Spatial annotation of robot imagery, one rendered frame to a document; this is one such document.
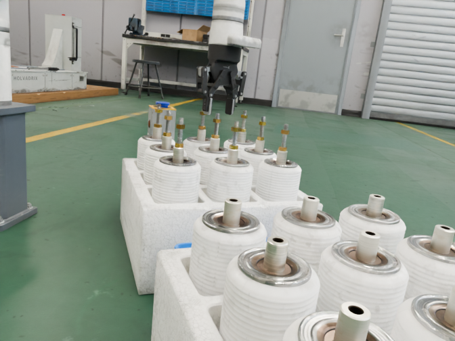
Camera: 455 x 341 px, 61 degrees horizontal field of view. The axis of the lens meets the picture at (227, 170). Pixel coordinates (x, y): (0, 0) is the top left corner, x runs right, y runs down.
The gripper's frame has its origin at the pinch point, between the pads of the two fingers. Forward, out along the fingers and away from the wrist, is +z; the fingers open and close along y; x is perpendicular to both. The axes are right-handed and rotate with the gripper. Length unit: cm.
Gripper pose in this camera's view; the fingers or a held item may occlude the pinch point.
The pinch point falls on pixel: (219, 108)
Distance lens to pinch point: 91.7
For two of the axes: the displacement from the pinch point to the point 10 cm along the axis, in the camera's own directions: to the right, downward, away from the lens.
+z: -1.1, 9.6, 2.5
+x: 6.8, 2.5, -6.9
